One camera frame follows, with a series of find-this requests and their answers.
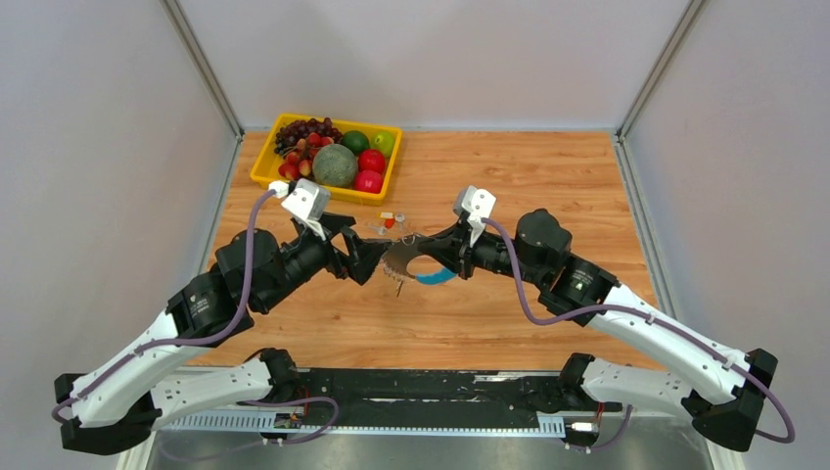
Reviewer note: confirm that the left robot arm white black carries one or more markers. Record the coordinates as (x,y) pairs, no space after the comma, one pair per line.
(119,405)

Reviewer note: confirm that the right corner aluminium post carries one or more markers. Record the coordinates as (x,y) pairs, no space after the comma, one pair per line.
(690,14)

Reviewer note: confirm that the small red peaches cluster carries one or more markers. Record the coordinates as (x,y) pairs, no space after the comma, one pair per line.
(297,158)

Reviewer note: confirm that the dark green lime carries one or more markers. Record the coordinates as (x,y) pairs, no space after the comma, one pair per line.
(356,141)

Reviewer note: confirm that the green netted melon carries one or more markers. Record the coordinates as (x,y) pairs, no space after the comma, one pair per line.
(335,165)

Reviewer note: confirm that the pink red apple lower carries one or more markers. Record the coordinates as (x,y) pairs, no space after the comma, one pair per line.
(369,181)

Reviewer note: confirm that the corner aluminium post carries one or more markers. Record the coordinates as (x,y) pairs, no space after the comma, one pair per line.
(184,29)
(690,14)

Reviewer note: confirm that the red tag key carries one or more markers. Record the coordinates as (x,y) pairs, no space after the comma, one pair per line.
(382,226)

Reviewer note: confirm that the yellow plastic fruit tray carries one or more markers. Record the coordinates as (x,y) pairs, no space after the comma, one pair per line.
(265,167)

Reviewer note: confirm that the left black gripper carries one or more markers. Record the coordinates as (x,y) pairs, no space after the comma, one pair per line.
(364,254)

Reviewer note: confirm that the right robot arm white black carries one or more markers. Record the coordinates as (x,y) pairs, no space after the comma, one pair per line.
(720,390)

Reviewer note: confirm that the red apple upper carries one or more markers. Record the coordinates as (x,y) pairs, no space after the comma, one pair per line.
(372,160)

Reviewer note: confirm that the dark purple grape bunch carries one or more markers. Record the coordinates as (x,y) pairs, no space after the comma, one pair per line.
(301,134)

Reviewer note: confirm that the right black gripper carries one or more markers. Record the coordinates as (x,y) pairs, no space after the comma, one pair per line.
(452,250)

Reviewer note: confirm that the left corner aluminium post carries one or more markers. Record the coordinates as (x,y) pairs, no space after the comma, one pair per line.
(184,29)

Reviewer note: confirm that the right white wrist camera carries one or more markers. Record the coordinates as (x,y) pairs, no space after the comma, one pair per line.
(475,204)

